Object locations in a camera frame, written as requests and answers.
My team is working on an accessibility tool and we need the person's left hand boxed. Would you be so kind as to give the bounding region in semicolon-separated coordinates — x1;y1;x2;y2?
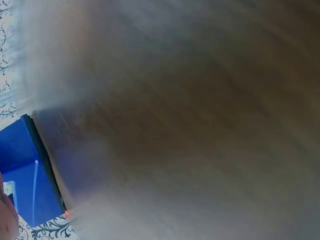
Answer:
0;171;20;240

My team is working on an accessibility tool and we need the blue box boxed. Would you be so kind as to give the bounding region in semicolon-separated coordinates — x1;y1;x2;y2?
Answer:
0;113;68;227

